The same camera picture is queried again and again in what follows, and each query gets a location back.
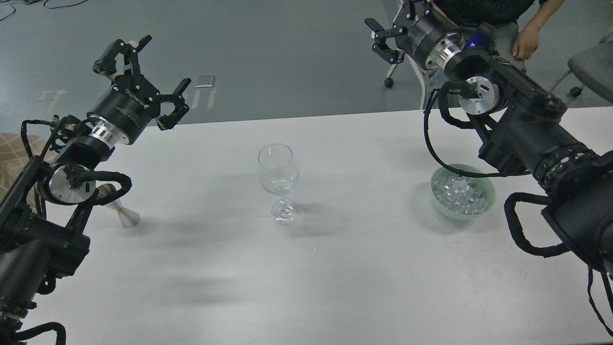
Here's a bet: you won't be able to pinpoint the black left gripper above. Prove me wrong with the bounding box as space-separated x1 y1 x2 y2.
86 35 192 145

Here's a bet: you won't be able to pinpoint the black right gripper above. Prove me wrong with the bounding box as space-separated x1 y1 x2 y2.
364 0 462 70

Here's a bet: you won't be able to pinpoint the steel double jigger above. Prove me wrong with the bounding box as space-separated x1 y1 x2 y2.
98 183 141 229

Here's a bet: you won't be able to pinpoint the clear ice cubes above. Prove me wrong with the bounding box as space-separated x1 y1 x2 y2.
431 175 490 216

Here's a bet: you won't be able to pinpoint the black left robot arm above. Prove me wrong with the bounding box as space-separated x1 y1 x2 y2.
0 35 191 345

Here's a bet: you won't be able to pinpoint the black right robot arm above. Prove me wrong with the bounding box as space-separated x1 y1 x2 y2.
365 0 613 301

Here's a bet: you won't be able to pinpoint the clear wine glass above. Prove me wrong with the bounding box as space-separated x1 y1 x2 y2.
258 143 302 226

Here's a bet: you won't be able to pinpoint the person's hand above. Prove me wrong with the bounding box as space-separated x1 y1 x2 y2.
511 26 540 61

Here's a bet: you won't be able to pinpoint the white office chair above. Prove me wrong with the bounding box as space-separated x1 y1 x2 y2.
383 0 441 110

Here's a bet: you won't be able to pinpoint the seated person in black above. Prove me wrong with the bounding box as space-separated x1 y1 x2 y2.
433 0 564 72

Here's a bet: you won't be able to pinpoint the beige checkered cushion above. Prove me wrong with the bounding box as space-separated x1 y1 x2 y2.
0 133 56 213

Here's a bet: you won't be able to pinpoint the green bowl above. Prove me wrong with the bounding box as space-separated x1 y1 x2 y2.
430 167 498 221

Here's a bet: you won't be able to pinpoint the grey office chair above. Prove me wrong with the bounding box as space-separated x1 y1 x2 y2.
549 28 613 103

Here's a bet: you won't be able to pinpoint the black floor cable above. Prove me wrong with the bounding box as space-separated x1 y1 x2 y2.
0 0 91 22

